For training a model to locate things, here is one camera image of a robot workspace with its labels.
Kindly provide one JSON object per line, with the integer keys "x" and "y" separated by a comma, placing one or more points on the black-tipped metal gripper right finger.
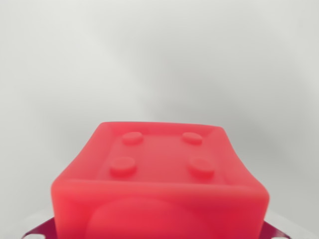
{"x": 272, "y": 231}

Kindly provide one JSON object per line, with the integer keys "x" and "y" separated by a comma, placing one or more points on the black-tipped metal gripper left finger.
{"x": 46, "y": 229}

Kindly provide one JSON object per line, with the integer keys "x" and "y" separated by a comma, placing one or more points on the red plastic cube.
{"x": 159, "y": 199}

